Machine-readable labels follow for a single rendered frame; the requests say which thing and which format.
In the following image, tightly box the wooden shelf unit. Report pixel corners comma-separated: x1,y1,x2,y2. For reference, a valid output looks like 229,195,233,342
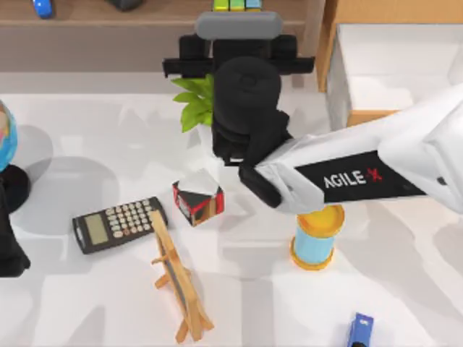
0,0,326,74

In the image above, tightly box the wooden cabinet with white inside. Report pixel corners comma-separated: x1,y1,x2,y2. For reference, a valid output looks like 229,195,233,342
317,0,463,128

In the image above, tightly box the blue box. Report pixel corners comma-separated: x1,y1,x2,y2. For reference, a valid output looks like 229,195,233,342
347,312,375,347

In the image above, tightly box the globe with black stand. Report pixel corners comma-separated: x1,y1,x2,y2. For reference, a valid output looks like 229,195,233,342
0,98,32,215

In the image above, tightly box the green potted plant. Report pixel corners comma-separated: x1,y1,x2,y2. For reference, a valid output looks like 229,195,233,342
171,73,218,160

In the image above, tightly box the black calculator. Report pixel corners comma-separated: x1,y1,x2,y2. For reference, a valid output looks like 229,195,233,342
72,196,170,255

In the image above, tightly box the wooden framed blackboard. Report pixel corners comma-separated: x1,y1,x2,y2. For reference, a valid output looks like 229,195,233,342
150,210,216,345

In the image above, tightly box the blue and yellow can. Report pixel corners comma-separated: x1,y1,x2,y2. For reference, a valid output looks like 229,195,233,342
289,203,346,271

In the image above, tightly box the multicoloured puzzle cube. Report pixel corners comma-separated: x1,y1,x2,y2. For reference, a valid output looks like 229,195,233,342
213,0,264,13

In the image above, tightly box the blue toy car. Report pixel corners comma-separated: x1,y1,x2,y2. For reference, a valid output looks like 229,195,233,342
31,0,55,20

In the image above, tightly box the red black white box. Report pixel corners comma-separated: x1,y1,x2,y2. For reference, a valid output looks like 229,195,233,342
171,167,225,228

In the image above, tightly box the pale grey rounded box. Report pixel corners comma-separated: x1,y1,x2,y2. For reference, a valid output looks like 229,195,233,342
195,10,284,40

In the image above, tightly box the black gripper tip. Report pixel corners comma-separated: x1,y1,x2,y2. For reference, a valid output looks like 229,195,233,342
0,202,32,280

